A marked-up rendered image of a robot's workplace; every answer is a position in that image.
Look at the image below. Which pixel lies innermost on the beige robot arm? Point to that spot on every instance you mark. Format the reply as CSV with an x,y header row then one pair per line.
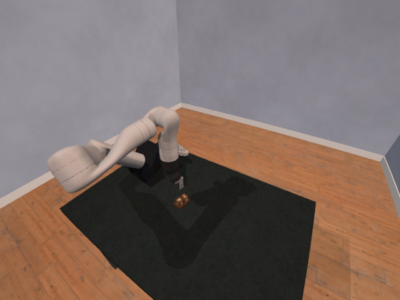
x,y
74,169

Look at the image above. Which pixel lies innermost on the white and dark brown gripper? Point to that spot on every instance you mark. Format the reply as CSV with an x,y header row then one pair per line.
x,y
170,164

